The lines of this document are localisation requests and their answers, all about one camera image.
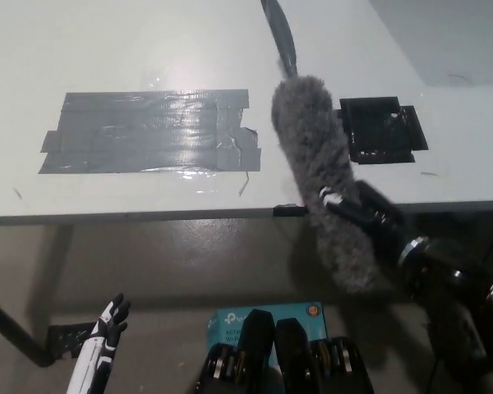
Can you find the teal tp-link router box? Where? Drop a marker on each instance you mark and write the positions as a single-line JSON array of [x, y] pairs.
[[228, 324]]

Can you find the black robot torso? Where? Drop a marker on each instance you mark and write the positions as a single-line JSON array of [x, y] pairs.
[[287, 361]]

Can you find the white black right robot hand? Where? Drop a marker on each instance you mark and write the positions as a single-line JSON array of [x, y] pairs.
[[380, 223]]

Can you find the black table leg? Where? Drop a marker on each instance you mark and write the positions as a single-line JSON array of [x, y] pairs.
[[16, 332]]

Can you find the small black tape strip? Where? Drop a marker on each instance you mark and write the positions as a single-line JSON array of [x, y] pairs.
[[289, 210]]

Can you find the black tape square patch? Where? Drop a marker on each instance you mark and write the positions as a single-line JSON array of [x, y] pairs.
[[380, 131]]

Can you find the grey duct tape patch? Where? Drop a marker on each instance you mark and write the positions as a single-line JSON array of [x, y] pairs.
[[148, 135]]

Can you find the grey fluffy duster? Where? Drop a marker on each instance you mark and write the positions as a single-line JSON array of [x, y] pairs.
[[312, 135]]

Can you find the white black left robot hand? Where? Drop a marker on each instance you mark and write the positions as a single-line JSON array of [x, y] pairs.
[[90, 361]]

